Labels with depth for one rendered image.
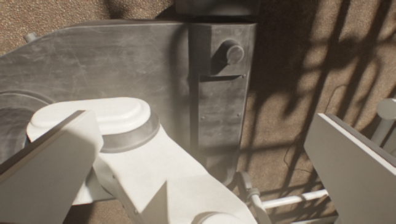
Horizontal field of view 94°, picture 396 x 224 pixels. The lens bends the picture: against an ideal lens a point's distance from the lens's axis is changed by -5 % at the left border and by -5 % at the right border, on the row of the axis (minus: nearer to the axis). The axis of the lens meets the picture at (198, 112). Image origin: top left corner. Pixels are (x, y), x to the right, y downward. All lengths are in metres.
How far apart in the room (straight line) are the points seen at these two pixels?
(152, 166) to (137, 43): 0.26
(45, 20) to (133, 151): 0.46
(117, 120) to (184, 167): 0.14
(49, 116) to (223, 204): 0.32
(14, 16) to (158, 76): 0.42
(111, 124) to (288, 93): 0.67
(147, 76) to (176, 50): 0.09
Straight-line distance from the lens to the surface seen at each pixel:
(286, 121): 0.91
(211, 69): 0.44
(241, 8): 0.45
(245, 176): 0.93
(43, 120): 0.40
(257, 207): 0.86
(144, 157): 0.33
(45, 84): 0.54
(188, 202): 0.24
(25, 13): 0.70
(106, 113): 0.37
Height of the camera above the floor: 0.61
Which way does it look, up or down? 58 degrees down
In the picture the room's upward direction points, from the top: 160 degrees clockwise
